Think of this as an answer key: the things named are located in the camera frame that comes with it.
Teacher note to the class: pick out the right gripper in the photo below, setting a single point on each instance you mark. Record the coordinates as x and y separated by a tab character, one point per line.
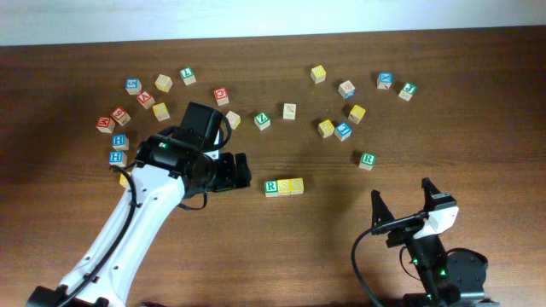
380	213

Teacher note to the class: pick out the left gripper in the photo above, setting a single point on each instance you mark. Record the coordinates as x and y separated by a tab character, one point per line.
230	179

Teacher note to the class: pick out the green r block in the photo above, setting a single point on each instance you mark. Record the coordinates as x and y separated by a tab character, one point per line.
367	161
271	188

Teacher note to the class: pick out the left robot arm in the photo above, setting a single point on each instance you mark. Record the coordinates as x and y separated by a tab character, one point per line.
170	167

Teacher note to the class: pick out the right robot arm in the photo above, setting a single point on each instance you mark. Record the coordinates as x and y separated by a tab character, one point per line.
449	278

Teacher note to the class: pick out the plain wood block centre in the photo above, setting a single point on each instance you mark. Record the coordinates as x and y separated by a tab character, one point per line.
234	119

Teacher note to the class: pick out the green Z block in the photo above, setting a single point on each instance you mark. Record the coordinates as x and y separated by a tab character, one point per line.
262	120

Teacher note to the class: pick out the plain wood block picture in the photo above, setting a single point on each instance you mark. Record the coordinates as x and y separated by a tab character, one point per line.
289	111

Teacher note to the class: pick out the red G block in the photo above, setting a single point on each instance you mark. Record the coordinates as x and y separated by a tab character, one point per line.
221	96

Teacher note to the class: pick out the blue L block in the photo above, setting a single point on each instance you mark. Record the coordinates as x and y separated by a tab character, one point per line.
342	131

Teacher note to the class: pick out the yellow E block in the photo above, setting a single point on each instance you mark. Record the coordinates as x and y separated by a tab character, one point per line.
325	128

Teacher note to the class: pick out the yellow block upper left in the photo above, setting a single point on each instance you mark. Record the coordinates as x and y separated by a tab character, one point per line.
160	111

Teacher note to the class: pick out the green J block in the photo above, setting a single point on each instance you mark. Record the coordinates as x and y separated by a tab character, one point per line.
407	91

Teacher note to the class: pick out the green L block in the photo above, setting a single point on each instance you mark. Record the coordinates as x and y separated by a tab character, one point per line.
188	76

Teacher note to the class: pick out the yellow C block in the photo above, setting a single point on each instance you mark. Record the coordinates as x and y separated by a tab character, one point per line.
123	181

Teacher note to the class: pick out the plain wood yellow-sided block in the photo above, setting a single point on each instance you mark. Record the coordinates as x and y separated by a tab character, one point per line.
163	83

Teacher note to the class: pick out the blue X block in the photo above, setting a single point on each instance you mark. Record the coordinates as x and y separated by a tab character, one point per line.
384	80

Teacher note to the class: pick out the red A block upper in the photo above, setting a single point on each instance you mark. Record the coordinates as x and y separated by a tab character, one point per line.
145	99

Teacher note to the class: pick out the wood block blue D side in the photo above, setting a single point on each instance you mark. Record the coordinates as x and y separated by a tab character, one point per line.
346	89

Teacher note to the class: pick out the yellow block top right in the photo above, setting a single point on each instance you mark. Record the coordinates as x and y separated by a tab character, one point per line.
318	74

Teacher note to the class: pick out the blue H block upper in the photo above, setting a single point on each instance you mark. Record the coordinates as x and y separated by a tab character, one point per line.
120	142

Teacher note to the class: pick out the blue h block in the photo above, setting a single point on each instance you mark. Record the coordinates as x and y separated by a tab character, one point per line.
120	142
118	158

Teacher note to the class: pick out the blue H block lower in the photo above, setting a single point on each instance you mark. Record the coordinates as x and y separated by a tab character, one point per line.
118	158

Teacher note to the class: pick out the red 9 block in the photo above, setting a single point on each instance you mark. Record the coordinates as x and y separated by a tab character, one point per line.
120	116

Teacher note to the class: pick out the blue S block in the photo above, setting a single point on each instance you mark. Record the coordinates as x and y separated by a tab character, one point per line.
133	86

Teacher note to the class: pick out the red M block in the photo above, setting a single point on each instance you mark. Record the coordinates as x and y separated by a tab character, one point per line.
105	124

